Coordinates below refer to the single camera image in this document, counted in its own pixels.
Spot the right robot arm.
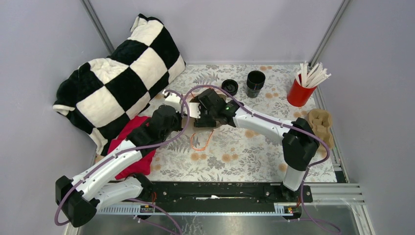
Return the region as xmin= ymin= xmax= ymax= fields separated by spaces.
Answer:
xmin=190 ymin=89 xmax=320 ymax=202

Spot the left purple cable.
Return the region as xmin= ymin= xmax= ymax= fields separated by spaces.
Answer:
xmin=53 ymin=89 xmax=191 ymax=235

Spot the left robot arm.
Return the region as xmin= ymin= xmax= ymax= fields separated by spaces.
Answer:
xmin=55 ymin=105 xmax=182 ymax=227

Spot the brown cardboard cup carrier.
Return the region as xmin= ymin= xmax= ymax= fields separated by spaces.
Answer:
xmin=307 ymin=109 xmax=334 ymax=150

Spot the black white checkered blanket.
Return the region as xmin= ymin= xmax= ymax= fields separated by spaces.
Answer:
xmin=53 ymin=14 xmax=186 ymax=156

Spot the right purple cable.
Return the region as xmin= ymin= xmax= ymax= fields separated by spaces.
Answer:
xmin=183 ymin=85 xmax=343 ymax=235

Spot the stack of black lids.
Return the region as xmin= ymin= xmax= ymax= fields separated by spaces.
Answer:
xmin=221 ymin=79 xmax=239 ymax=96

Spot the purple cable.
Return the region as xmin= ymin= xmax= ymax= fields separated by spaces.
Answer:
xmin=53 ymin=89 xmax=191 ymax=235
xmin=183 ymin=85 xmax=343 ymax=235

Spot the white paper straws bundle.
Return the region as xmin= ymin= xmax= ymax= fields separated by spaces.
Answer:
xmin=294 ymin=62 xmax=331 ymax=88

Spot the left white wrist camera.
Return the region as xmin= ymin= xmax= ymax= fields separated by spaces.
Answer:
xmin=162 ymin=90 xmax=182 ymax=109

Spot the peach paper bag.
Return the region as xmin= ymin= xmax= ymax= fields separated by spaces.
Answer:
xmin=185 ymin=89 xmax=232 ymax=151

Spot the stack of black cups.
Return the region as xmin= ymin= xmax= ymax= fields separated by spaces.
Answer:
xmin=246 ymin=70 xmax=266 ymax=98

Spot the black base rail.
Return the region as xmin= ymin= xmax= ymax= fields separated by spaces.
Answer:
xmin=137 ymin=181 xmax=313 ymax=213

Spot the red cup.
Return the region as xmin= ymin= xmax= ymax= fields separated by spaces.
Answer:
xmin=287 ymin=74 xmax=317 ymax=107

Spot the red cloth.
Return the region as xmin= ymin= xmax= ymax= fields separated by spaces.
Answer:
xmin=108 ymin=116 xmax=159 ymax=181

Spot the floral tablecloth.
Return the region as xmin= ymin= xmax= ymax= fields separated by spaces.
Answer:
xmin=94 ymin=64 xmax=338 ymax=183

